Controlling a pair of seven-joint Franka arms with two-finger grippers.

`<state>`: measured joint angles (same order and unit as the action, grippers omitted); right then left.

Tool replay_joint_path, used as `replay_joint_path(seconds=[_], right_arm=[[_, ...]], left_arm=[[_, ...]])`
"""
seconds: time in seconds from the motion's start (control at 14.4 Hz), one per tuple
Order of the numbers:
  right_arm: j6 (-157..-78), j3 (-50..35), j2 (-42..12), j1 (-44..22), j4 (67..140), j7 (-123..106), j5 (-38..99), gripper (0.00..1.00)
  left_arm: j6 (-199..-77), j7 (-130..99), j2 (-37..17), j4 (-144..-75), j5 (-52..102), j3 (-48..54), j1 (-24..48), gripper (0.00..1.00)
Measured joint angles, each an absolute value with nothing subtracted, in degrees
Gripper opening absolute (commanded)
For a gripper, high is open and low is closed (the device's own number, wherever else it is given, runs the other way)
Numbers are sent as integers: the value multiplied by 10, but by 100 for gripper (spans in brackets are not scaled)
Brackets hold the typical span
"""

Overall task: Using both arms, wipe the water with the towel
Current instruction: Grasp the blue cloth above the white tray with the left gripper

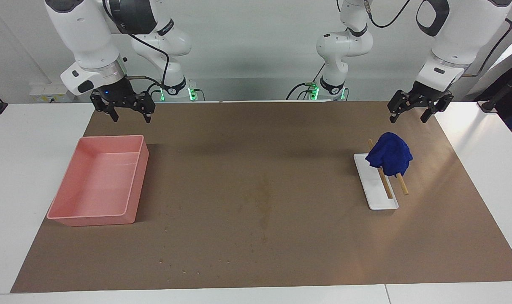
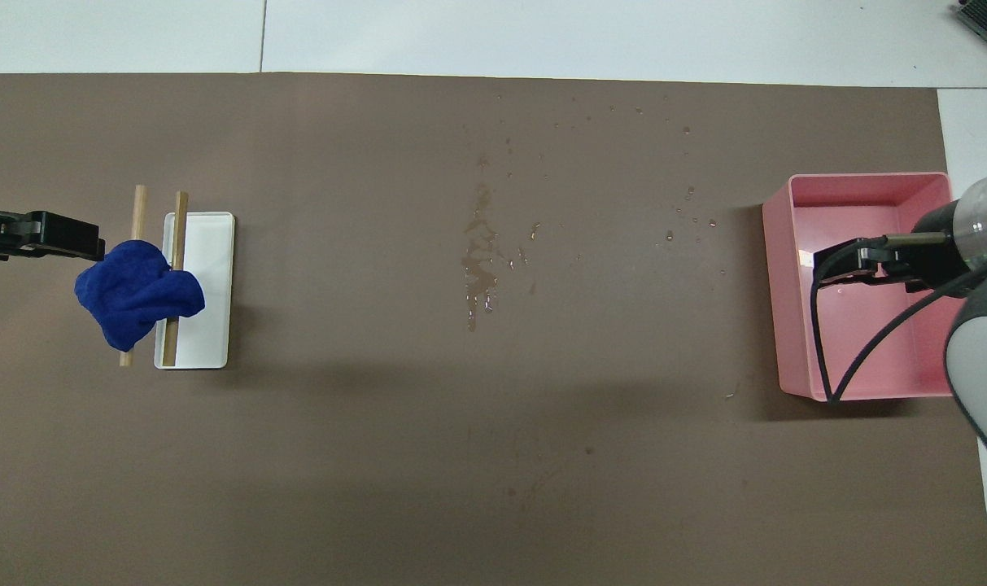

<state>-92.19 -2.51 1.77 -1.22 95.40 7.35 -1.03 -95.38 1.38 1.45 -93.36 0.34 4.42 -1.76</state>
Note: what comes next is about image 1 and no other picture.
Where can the pink plastic bin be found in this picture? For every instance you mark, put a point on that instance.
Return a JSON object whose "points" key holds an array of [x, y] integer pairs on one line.
{"points": [[91, 185]]}

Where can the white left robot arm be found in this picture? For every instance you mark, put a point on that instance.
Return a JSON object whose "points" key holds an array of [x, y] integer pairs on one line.
{"points": [[462, 33]]}

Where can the blue towel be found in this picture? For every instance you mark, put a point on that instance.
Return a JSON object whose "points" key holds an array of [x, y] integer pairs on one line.
{"points": [[388, 154]]}

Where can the brown table mat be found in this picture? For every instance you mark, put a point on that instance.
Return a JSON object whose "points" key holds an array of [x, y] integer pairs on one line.
{"points": [[247, 190]]}

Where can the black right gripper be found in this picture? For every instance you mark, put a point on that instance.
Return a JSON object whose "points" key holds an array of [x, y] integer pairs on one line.
{"points": [[120, 97]]}

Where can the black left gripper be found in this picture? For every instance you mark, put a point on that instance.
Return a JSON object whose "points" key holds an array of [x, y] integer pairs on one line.
{"points": [[420, 98]]}

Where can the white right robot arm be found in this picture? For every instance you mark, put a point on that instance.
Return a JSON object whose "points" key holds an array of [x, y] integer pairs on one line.
{"points": [[82, 33]]}

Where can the white power socket box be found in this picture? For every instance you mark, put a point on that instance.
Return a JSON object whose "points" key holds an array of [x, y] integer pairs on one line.
{"points": [[49, 92]]}

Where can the white towel rack base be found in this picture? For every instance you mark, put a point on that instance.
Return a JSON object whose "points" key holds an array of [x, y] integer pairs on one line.
{"points": [[376, 194]]}

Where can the wooden rack rod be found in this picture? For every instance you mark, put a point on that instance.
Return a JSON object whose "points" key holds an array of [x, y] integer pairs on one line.
{"points": [[386, 185], [402, 185]]}

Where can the black stand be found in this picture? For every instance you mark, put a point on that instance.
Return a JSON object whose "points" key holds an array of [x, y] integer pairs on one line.
{"points": [[490, 104]]}

